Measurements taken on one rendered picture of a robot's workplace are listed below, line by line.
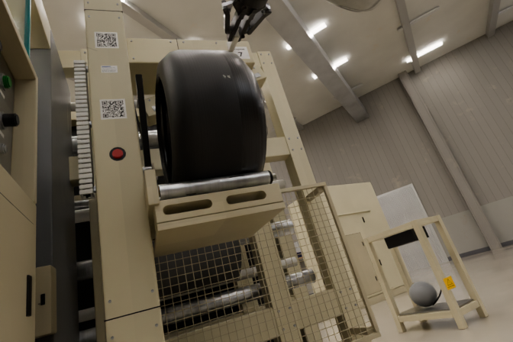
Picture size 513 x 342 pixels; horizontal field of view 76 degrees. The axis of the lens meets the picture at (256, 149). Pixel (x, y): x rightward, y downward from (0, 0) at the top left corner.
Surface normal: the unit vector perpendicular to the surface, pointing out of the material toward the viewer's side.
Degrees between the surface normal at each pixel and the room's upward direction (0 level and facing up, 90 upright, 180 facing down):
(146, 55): 90
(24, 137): 90
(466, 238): 90
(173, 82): 86
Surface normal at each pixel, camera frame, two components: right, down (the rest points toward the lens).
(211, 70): 0.25, -0.59
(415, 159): -0.51, -0.22
